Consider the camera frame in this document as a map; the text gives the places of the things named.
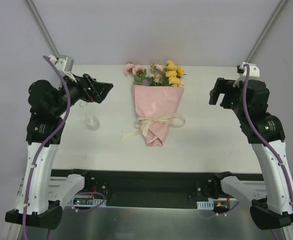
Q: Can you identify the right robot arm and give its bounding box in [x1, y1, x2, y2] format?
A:
[206, 78, 293, 230]

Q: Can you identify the peach flower bunch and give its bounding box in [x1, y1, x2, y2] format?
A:
[147, 63, 166, 87]

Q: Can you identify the clear glass vase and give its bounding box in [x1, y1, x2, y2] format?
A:
[79, 100, 101, 131]

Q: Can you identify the left aluminium frame post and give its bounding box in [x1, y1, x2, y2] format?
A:
[24, 0, 60, 57]

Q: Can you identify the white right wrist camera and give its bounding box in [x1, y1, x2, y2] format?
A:
[236, 62, 260, 82]

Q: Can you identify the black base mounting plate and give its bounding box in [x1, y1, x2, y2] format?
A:
[51, 169, 265, 210]

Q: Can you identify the right aluminium frame post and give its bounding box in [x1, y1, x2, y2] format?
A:
[245, 0, 290, 63]

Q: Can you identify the yellow flower bunch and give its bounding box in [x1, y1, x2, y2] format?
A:
[164, 60, 186, 88]

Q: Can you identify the pink flower stem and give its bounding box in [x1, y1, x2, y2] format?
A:
[124, 62, 147, 85]

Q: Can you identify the pink and purple wrapping paper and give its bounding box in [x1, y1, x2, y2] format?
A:
[132, 85, 184, 147]

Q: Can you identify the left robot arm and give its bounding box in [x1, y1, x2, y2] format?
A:
[5, 74, 114, 230]

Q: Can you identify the aluminium frame post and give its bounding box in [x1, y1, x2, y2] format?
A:
[245, 0, 290, 63]
[24, 0, 60, 57]

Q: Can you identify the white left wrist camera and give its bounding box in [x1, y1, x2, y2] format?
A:
[48, 55, 74, 75]

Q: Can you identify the cream ribbon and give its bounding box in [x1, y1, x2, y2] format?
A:
[122, 113, 186, 140]

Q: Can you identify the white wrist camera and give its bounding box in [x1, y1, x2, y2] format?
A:
[236, 62, 260, 82]
[48, 55, 74, 75]

